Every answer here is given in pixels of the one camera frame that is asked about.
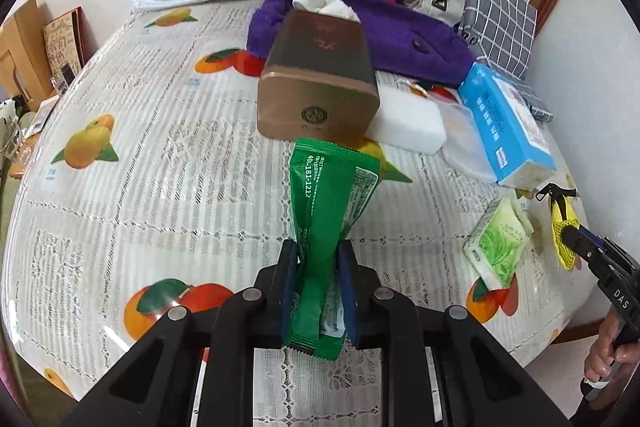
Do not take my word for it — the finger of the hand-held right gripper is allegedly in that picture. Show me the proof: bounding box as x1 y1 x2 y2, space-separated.
562 226 608 258
567 242 616 280

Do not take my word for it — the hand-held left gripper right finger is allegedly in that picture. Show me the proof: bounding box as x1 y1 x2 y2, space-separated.
337 241 571 427

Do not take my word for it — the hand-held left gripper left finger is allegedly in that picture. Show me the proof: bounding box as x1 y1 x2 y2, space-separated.
75 239 301 427

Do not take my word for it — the yellow mesh pouch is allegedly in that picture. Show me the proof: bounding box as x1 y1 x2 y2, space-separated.
534 183 581 270

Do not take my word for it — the green sachet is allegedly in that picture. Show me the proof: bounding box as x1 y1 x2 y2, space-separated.
281 137 383 360

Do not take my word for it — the green wet wipes pack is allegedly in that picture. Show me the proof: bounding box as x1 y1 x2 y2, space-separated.
462 197 535 290

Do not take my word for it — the clear plastic bag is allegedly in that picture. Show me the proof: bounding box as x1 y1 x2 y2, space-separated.
440 99 501 182

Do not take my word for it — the white sponge block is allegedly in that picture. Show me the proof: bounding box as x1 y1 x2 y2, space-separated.
365 79 448 154

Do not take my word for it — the purple cloth tray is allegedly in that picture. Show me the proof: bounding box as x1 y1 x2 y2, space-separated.
246 0 476 88

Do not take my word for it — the person's right hand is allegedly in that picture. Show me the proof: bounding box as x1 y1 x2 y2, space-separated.
582 312 640 383

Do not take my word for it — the blue tissue pack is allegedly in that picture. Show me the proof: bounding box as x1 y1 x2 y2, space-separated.
457 63 557 188

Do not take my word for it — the fruit print tablecloth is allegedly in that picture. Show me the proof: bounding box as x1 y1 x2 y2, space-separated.
0 0 591 427

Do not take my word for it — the dark box with bronze end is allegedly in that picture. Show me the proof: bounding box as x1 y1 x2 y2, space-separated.
257 9 378 148

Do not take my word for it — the grey checked seat cushion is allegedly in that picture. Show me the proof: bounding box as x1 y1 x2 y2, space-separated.
452 0 553 122

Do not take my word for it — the wooden headboard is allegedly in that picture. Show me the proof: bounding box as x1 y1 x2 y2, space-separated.
0 0 51 112

